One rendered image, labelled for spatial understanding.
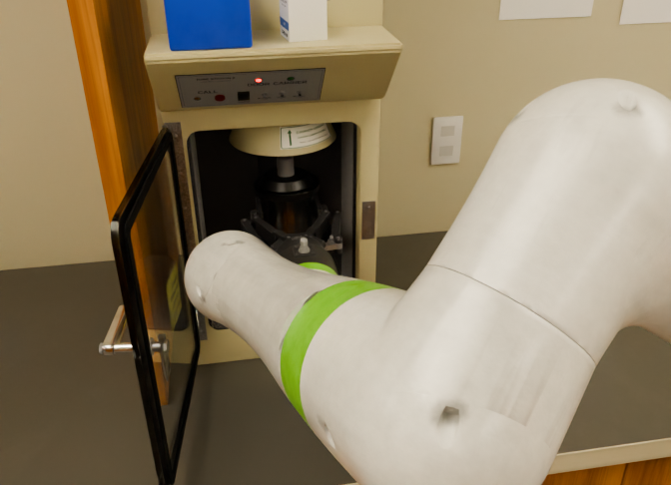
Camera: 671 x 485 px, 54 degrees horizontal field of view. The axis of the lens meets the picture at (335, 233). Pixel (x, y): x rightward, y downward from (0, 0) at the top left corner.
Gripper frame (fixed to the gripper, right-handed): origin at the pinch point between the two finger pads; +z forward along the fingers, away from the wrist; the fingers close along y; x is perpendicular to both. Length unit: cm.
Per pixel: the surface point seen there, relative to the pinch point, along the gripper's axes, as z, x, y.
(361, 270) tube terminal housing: -6.6, 9.8, -11.5
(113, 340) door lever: -33.2, -0.5, 24.5
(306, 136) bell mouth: -4.0, -14.0, -3.0
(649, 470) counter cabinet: -33, 37, -54
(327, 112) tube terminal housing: -6.8, -18.6, -5.9
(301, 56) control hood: -18.2, -29.7, -1.0
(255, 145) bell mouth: -3.5, -12.9, 4.9
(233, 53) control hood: -18.4, -30.5, 7.4
